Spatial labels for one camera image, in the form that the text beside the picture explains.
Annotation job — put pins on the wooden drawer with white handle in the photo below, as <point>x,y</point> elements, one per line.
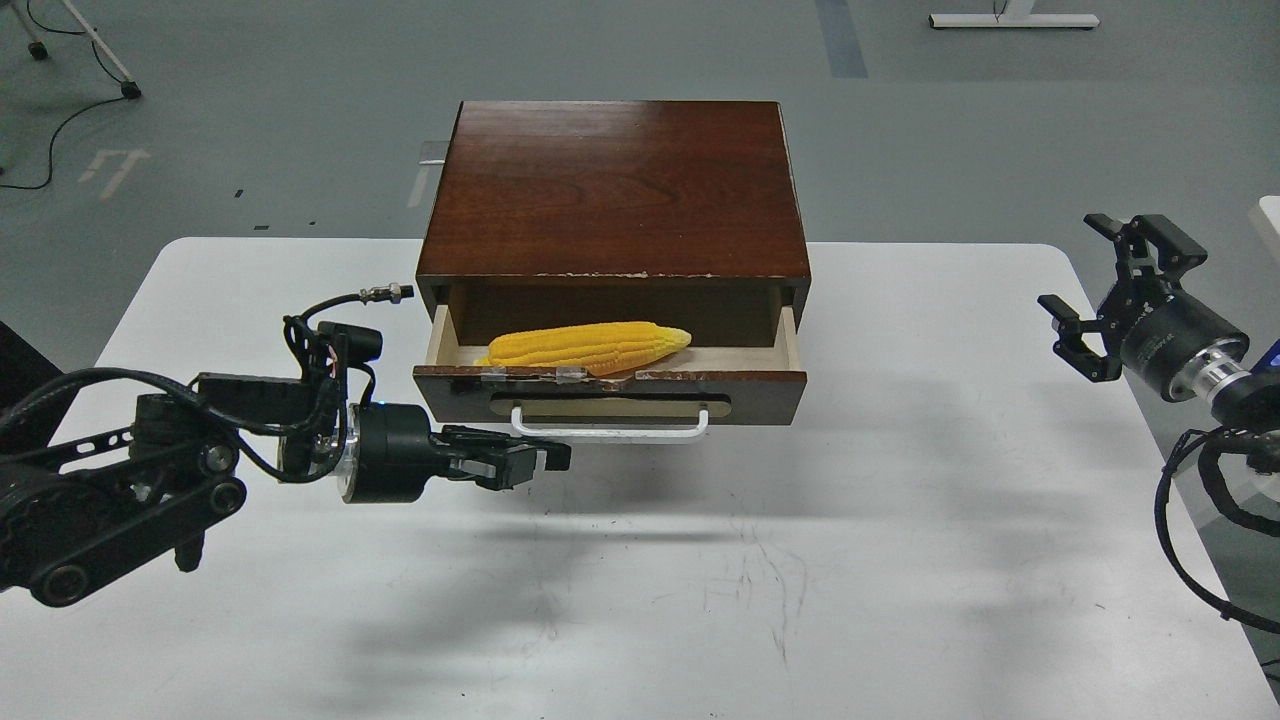
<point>674,400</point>

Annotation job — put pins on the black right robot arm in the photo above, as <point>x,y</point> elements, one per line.
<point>1243,401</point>

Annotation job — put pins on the dark wooden cabinet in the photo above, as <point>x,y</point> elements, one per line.
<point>545,207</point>

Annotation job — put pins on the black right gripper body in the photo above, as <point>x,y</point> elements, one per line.
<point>1157,330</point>

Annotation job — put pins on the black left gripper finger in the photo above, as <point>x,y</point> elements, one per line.
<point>496,473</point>
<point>475,440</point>

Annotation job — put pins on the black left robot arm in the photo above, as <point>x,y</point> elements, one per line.
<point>80,515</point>

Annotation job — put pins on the white tripod legs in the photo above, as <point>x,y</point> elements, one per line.
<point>109,62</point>

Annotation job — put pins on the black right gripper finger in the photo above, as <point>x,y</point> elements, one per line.
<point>1071,346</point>
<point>1152,254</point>

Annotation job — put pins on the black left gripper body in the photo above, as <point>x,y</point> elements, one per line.
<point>390,455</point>

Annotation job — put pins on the white stand base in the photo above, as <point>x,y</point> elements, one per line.
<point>1014,15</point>

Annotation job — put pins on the yellow corn cob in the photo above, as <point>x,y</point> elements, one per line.
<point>599,348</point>

